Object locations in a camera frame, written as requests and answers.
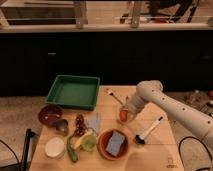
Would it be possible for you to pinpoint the dark red bowl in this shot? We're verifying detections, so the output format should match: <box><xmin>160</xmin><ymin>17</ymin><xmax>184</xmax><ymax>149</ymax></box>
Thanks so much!
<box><xmin>38</xmin><ymin>105</ymin><xmax>62</xmax><ymax>127</ymax></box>

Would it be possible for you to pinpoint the blue sponge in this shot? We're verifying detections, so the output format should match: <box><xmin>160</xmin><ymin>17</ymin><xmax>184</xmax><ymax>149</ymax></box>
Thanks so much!
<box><xmin>106</xmin><ymin>131</ymin><xmax>125</xmax><ymax>156</ymax></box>

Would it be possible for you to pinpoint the black cable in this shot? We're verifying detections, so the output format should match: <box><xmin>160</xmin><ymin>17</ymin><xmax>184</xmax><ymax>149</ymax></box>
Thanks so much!
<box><xmin>178</xmin><ymin>135</ymin><xmax>213</xmax><ymax>171</ymax></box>

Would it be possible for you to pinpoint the small metal cup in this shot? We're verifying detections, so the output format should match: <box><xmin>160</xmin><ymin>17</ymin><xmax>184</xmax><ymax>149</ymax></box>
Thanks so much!
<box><xmin>56</xmin><ymin>119</ymin><xmax>69</xmax><ymax>135</ymax></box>

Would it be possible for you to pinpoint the orange bowl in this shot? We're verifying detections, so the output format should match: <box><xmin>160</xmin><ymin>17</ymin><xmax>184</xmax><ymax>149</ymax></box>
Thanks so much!
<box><xmin>97</xmin><ymin>129</ymin><xmax>129</xmax><ymax>161</ymax></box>

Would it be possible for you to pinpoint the white round lid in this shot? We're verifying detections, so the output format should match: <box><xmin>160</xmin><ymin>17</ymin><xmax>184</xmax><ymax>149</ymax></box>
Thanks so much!
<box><xmin>45</xmin><ymin>137</ymin><xmax>65</xmax><ymax>159</ymax></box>

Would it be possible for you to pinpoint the yellow green plush toy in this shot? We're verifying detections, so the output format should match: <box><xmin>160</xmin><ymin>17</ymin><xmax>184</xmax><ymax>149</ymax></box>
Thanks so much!
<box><xmin>74</xmin><ymin>131</ymin><xmax>96</xmax><ymax>151</ymax></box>

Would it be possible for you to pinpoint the red apple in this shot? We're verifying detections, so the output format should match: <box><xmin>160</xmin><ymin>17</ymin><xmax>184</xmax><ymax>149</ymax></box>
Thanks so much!
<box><xmin>119</xmin><ymin>109</ymin><xmax>128</xmax><ymax>122</ymax></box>

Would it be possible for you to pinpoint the black chair frame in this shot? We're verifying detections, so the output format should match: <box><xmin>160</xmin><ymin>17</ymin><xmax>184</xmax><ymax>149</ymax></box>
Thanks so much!
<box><xmin>0</xmin><ymin>129</ymin><xmax>36</xmax><ymax>171</ymax></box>

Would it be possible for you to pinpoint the small fork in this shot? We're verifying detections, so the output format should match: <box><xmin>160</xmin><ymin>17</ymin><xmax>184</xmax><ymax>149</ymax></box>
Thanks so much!
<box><xmin>106</xmin><ymin>89</ymin><xmax>124</xmax><ymax>106</ymax></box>

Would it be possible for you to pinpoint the green plastic tray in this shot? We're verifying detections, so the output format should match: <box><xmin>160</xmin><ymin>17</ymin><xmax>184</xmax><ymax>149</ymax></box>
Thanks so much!
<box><xmin>46</xmin><ymin>75</ymin><xmax>100</xmax><ymax>110</ymax></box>

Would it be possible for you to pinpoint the green cucumber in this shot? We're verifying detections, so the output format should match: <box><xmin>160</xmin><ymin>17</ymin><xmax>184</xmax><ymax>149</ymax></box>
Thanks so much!
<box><xmin>66</xmin><ymin>136</ymin><xmax>78</xmax><ymax>163</ymax></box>

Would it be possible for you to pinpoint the white handled dish brush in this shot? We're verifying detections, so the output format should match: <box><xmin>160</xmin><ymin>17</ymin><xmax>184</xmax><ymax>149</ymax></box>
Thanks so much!
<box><xmin>135</xmin><ymin>116</ymin><xmax>163</xmax><ymax>145</ymax></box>

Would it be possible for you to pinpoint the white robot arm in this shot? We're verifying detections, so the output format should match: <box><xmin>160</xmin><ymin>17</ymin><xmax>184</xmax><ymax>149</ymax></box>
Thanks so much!
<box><xmin>118</xmin><ymin>80</ymin><xmax>213</xmax><ymax>150</ymax></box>

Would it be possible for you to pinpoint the dark red grape bunch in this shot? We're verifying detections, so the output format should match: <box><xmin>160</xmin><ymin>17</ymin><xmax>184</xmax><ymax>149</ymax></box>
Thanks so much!
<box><xmin>74</xmin><ymin>114</ymin><xmax>86</xmax><ymax>136</ymax></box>

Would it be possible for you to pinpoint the grey blue cloth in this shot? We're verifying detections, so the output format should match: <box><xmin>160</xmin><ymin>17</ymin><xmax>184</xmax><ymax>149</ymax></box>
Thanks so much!
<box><xmin>86</xmin><ymin>113</ymin><xmax>100</xmax><ymax>136</ymax></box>

